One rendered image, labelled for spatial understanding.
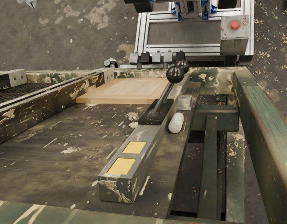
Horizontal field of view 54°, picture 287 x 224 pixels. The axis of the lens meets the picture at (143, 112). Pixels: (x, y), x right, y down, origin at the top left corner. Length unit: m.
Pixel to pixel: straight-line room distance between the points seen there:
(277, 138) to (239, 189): 0.81
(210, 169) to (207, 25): 1.68
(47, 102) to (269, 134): 0.60
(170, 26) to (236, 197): 1.39
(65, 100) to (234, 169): 0.78
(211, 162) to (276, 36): 1.87
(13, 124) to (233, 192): 0.93
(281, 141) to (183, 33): 1.75
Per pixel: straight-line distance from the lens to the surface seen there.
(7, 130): 0.73
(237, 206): 1.31
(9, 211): 0.26
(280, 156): 0.45
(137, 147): 0.48
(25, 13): 3.16
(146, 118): 0.60
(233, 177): 1.31
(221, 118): 0.98
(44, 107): 0.85
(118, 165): 0.43
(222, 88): 1.30
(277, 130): 0.55
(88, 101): 0.99
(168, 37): 2.18
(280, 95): 2.25
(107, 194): 0.42
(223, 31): 1.34
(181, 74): 0.58
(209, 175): 0.59
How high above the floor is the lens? 2.09
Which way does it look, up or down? 70 degrees down
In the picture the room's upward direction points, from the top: 43 degrees counter-clockwise
